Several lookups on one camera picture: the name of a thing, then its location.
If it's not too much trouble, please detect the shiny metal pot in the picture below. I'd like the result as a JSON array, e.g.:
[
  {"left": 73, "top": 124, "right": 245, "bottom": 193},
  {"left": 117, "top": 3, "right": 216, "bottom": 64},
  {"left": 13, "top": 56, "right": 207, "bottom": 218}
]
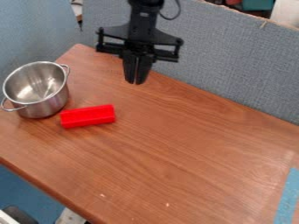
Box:
[{"left": 0, "top": 61, "right": 71, "bottom": 119}]

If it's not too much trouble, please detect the red rectangular block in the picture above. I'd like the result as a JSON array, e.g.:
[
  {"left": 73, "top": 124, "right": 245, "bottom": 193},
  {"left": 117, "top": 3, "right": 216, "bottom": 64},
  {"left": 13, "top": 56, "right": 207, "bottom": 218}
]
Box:
[{"left": 60, "top": 104, "right": 116, "bottom": 129}]

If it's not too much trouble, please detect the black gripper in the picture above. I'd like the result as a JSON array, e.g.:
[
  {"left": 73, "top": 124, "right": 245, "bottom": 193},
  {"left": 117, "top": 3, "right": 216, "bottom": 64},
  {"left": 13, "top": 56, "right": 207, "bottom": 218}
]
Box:
[{"left": 96, "top": 24, "right": 183, "bottom": 85}]

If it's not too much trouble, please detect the grey fabric partition panel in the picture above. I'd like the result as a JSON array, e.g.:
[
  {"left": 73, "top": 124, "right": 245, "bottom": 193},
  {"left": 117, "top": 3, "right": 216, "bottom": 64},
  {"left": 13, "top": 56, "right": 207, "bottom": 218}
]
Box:
[{"left": 80, "top": 0, "right": 299, "bottom": 125}]

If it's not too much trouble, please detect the blue tape strip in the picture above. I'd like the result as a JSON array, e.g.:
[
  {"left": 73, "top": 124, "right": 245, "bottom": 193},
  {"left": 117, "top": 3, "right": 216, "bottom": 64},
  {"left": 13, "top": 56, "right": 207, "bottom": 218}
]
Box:
[{"left": 274, "top": 168, "right": 299, "bottom": 224}]

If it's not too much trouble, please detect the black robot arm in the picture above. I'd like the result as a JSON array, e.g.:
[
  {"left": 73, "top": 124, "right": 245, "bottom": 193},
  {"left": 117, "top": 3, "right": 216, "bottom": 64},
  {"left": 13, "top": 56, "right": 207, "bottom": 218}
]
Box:
[{"left": 96, "top": 0, "right": 183, "bottom": 85}]

